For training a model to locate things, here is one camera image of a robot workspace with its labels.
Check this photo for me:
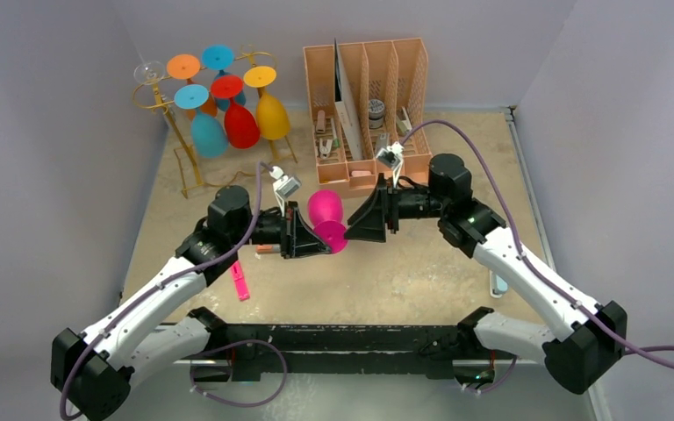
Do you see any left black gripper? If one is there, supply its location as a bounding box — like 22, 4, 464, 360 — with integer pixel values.
230, 202, 331, 260

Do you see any magenta plastic wine glass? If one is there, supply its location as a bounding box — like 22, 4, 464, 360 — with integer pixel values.
307, 189, 348, 254

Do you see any light blue wine glass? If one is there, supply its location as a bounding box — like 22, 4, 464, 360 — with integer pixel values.
174, 84, 229, 158

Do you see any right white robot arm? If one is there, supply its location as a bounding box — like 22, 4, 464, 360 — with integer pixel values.
344, 153, 627, 395

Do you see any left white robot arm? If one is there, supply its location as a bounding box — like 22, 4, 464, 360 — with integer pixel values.
50, 186, 333, 420

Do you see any yellow plastic wine glass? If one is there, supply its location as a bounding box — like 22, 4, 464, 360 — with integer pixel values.
243, 66, 290, 140

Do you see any red plastic wine glass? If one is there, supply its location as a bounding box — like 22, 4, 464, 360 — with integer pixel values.
211, 75, 261, 149

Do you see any dark blue wine glass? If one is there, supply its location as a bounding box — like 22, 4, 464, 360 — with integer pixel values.
201, 44, 246, 112

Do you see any orange plastic wine glass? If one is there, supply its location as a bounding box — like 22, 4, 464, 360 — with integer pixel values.
166, 54, 218, 118

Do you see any clear wine glass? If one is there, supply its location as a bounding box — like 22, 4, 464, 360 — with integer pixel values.
133, 61, 166, 85

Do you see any orange grey marker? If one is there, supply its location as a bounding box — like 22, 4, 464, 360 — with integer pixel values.
255, 245, 281, 254

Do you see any pink flat clip tool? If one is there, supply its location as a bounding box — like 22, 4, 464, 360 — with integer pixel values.
230, 260, 250, 302

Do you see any small white stapler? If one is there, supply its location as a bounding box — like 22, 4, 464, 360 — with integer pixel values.
396, 107, 412, 137

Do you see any round grey tin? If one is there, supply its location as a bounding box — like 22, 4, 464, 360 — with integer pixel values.
368, 98, 386, 130

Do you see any peach desk organizer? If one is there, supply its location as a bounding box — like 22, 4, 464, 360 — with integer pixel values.
303, 38, 432, 198

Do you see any white folder in organizer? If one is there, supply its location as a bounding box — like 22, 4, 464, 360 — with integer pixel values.
333, 39, 364, 161

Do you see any aluminium table frame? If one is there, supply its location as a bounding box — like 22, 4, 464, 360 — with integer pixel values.
116, 104, 612, 421

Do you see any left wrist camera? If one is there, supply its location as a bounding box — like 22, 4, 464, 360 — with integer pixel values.
269, 166, 302, 215

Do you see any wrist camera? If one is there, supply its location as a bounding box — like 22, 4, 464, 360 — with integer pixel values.
376, 141, 404, 188
269, 166, 302, 215

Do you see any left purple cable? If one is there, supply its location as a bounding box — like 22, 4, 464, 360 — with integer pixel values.
57, 161, 289, 421

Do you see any purple cable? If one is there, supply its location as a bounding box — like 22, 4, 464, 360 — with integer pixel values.
400, 119, 674, 396
57, 161, 289, 421

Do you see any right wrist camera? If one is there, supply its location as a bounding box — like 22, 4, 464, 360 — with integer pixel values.
376, 141, 404, 188

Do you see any gold wire glass rack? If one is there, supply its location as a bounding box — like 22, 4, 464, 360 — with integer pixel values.
132, 48, 277, 199

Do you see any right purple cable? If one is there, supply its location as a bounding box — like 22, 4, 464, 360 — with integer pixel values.
400, 119, 674, 396

